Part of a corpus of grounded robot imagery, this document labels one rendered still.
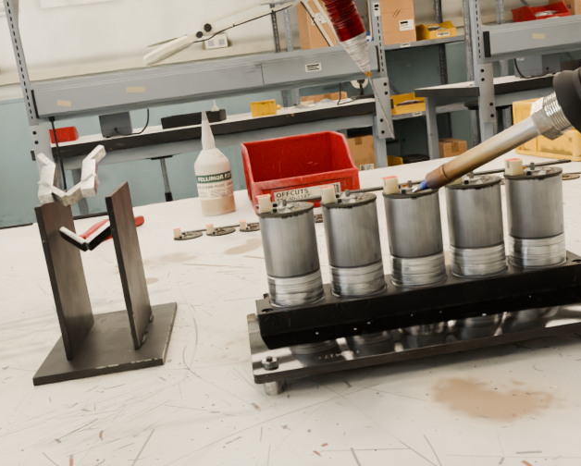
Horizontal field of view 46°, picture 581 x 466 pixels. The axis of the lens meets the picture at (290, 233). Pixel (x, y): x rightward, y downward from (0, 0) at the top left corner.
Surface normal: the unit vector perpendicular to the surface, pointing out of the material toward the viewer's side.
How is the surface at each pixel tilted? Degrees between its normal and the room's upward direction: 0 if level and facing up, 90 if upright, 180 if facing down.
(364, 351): 0
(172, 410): 0
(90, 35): 90
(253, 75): 90
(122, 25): 90
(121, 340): 0
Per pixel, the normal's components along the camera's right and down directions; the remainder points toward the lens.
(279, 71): 0.18, 0.19
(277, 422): -0.13, -0.97
